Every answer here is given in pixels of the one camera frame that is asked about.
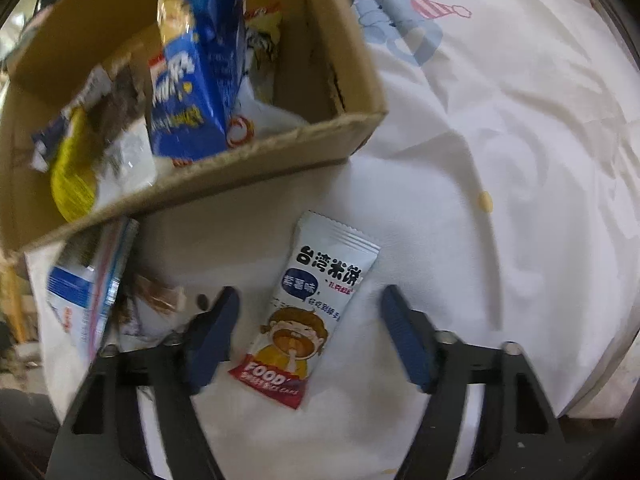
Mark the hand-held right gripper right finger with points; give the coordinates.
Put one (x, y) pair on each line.
(405, 340)

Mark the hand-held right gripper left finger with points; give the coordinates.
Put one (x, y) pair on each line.
(212, 340)

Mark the white cartoon rice cake packet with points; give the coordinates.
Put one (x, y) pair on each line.
(300, 310)

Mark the blue white snack pouch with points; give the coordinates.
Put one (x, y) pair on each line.
(82, 300)

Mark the brown cardboard box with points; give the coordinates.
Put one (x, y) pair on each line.
(280, 152)

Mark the white red snack packet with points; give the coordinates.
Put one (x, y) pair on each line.
(260, 115)

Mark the blue yellow snack packet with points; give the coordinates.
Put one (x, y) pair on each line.
(195, 90)

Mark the tan snack packet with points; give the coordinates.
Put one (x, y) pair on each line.
(117, 102)

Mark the brown snack wrapper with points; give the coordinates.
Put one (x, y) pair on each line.
(155, 292)

